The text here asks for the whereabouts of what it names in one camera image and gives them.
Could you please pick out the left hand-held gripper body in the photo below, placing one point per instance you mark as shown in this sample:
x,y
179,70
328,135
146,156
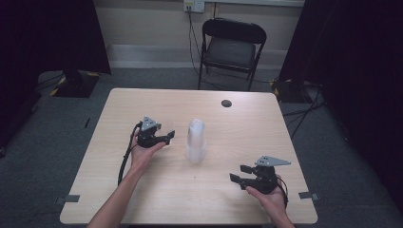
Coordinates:
x,y
147,137

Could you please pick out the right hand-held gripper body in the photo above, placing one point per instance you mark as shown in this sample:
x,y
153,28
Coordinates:
x,y
264,179

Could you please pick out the person's left hand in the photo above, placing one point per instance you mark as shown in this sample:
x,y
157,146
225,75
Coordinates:
x,y
144,156

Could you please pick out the person's right hand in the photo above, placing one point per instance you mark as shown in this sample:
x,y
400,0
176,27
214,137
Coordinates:
x,y
269,202

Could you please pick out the grey tape strip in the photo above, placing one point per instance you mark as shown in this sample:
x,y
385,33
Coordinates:
x,y
70,199
308,195

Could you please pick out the small black floor marker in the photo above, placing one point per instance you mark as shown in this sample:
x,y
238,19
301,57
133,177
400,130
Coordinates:
x,y
87,123

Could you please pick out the black table grommet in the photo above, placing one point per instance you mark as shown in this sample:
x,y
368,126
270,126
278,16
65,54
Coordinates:
x,y
226,103

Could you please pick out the black stand base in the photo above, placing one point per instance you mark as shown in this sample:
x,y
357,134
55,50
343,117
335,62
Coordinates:
x,y
76,84
290,90

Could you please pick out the black folding chair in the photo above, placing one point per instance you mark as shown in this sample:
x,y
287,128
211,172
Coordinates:
x,y
231,50

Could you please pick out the black curtain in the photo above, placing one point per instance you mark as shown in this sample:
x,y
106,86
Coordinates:
x,y
38,47
361,79

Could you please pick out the white wall socket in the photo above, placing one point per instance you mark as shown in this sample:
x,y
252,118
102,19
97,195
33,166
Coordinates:
x,y
194,5

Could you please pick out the white wall conduit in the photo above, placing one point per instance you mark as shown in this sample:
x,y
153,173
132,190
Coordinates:
x,y
253,3

